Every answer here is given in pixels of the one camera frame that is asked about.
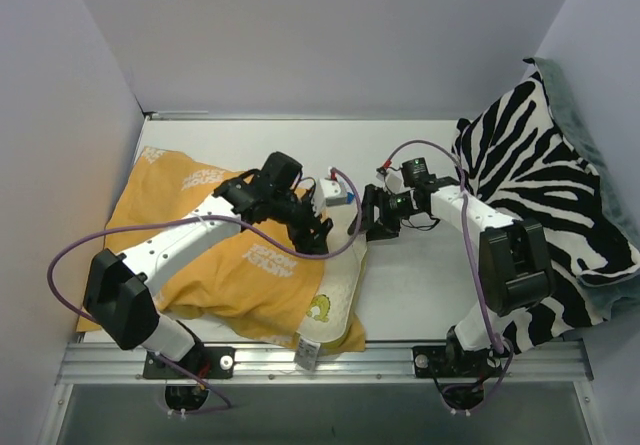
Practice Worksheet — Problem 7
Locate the yellow pillowcase with blue lining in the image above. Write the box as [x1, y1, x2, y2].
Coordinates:
[107, 147, 355, 348]

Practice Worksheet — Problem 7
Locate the cream quilted pillow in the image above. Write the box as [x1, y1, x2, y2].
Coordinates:
[294, 235, 367, 371]

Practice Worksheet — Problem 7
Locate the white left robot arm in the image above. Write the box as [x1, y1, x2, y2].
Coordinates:
[83, 152, 333, 376]

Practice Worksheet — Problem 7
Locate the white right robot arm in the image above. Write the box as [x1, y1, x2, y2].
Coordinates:
[348, 158, 555, 374]

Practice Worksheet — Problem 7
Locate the zebra striped blanket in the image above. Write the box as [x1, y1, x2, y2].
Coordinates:
[452, 70, 639, 354]

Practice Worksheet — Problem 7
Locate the grey green towel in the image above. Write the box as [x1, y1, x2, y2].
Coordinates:
[522, 55, 640, 322]

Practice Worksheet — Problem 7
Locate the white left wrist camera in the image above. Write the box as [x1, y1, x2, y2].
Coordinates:
[315, 173, 355, 209]

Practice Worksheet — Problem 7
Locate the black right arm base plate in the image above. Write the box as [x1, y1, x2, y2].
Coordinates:
[411, 344, 502, 379]

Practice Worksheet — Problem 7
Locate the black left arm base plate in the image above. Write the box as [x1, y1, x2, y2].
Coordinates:
[142, 345, 236, 380]

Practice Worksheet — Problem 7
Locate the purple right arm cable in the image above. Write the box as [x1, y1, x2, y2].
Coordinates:
[377, 139, 515, 413]

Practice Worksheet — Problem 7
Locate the aluminium front rail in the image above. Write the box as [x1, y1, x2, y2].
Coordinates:
[57, 341, 593, 385]

